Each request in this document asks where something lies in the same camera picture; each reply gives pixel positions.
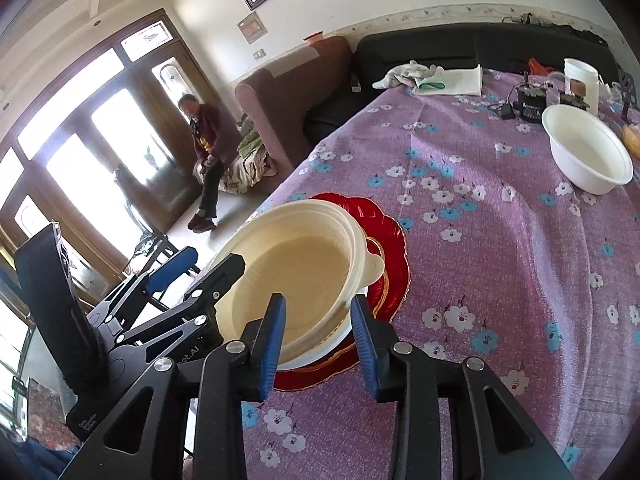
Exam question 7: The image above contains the cream plastic bowl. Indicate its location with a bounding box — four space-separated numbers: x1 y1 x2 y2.
209 200 385 370

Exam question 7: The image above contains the large red glass plate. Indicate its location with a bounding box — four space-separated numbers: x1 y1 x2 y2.
274 192 410 392

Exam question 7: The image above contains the white foam bowl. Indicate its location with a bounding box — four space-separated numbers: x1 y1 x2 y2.
278 235 388 372
541 104 634 195

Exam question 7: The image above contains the small red gold-rimmed plate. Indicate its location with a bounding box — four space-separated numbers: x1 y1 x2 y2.
280 235 387 373

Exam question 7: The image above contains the patterned cushion blanket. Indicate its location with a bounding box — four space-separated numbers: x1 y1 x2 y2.
219 127 278 194

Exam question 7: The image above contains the seated person in red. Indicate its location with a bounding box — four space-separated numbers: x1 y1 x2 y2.
178 94 242 233

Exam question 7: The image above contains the purple floral tablecloth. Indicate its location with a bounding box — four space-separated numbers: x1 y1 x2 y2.
264 70 639 479

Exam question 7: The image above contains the brown armchair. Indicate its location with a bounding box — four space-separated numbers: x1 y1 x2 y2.
234 36 352 179

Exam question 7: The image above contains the white rag and paper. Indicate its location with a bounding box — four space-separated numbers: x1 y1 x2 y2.
372 60 483 96

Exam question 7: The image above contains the bread in plastic bag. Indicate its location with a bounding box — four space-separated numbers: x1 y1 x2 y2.
622 125 640 159

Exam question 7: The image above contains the black electronic device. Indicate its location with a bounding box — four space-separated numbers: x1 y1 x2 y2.
498 84 548 124

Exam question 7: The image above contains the dark small jar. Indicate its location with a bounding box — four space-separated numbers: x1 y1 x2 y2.
560 79 590 110

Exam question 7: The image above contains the white plastic jar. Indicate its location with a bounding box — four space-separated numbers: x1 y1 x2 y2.
564 58 600 116

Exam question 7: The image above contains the black sofa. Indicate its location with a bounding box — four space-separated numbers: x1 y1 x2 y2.
303 23 620 145

